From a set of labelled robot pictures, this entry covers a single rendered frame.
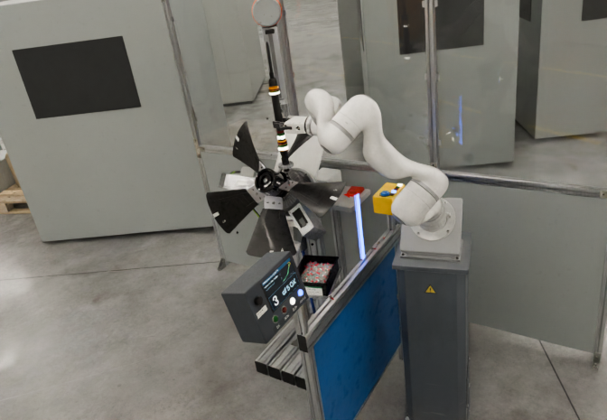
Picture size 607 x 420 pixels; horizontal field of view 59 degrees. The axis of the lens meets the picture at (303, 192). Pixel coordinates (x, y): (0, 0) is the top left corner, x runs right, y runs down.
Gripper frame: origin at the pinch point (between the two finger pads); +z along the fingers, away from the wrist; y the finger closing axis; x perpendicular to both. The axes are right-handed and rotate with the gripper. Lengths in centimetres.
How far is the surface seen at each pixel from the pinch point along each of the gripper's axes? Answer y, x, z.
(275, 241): -17, -51, -1
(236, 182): 7, -38, 39
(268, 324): -79, -37, -43
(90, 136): 70, -52, 245
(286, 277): -64, -29, -41
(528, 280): 70, -105, -94
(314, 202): -6.9, -33.2, -17.5
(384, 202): 21, -44, -37
